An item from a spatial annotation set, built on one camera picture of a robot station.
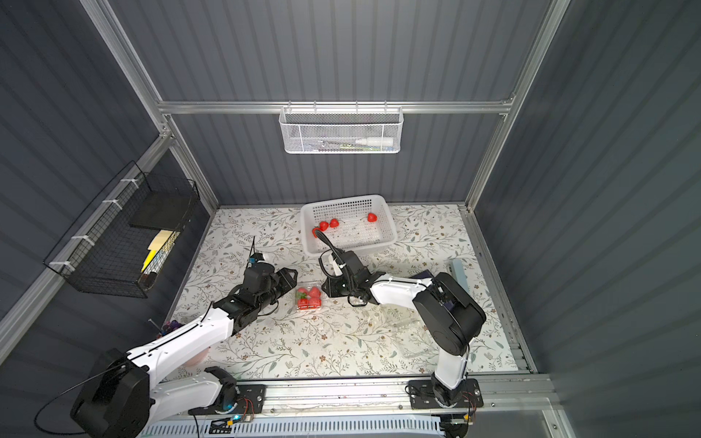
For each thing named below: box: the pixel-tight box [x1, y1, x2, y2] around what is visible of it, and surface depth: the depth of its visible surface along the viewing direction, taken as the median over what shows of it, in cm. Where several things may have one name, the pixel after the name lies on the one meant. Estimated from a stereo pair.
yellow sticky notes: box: [140, 229, 174, 273], surface depth 75 cm
